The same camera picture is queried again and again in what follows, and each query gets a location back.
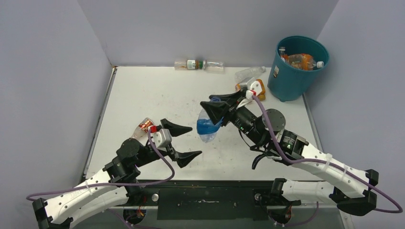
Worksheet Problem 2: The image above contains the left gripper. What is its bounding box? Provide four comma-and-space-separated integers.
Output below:
134, 120, 201, 167

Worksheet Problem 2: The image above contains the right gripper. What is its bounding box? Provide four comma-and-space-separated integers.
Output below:
201, 90, 266, 147

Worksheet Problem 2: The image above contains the crushed blue label bottle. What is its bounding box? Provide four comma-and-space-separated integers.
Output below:
196, 109, 223, 143

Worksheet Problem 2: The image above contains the large orange label bottle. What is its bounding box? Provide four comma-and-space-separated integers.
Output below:
283, 53, 324, 71

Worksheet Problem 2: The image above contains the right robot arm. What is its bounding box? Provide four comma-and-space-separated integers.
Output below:
201, 91, 379, 216

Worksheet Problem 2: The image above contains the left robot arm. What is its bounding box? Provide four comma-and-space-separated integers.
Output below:
27, 119, 202, 229

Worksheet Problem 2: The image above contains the teal plastic bin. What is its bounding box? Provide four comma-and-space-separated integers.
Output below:
267, 36, 330, 102

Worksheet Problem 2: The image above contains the small orange juice bottle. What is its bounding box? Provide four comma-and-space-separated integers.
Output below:
235, 82, 249, 92
256, 79, 266, 101

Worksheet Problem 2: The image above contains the clear crushed bottle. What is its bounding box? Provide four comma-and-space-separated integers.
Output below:
234, 66, 266, 83

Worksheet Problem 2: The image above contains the clear bottle red label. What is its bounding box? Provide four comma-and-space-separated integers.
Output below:
131, 117, 155, 139

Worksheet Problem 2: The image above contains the clear bottle green label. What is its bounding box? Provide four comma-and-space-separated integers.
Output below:
174, 60, 206, 70

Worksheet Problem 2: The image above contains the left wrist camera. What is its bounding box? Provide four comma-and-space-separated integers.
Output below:
148, 125, 172, 148

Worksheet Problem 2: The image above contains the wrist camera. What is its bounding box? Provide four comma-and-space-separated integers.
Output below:
241, 77, 259, 94
148, 125, 172, 148

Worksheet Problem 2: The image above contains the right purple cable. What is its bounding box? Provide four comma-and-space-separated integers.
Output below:
251, 94, 404, 214

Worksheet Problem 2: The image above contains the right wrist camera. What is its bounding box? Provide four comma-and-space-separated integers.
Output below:
241, 77, 259, 94

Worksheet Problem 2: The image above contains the clear bottle at wall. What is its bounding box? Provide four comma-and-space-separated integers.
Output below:
203, 60, 224, 73

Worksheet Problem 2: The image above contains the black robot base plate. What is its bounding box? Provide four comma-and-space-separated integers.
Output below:
123, 180, 301, 224

